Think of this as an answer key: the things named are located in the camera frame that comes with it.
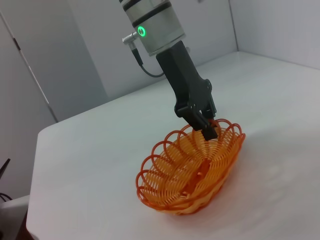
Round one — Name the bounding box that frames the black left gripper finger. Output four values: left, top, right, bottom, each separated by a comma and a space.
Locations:
202, 98, 218, 121
185, 107, 219, 142

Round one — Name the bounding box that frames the orange plastic woven basket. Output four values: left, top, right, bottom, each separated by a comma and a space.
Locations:
135, 118, 247, 216

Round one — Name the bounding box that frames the white wall trim strip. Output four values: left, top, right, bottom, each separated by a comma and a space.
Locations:
0, 11, 60, 123

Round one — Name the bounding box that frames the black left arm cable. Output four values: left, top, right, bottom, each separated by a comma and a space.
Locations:
131, 48, 167, 78

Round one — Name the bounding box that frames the grey background box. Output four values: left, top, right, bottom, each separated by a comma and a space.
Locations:
0, 196, 30, 240

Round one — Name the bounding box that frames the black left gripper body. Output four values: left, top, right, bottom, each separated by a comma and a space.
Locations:
156, 40, 214, 118

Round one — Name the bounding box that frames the black angled background object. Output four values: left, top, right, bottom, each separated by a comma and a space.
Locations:
0, 158, 11, 182

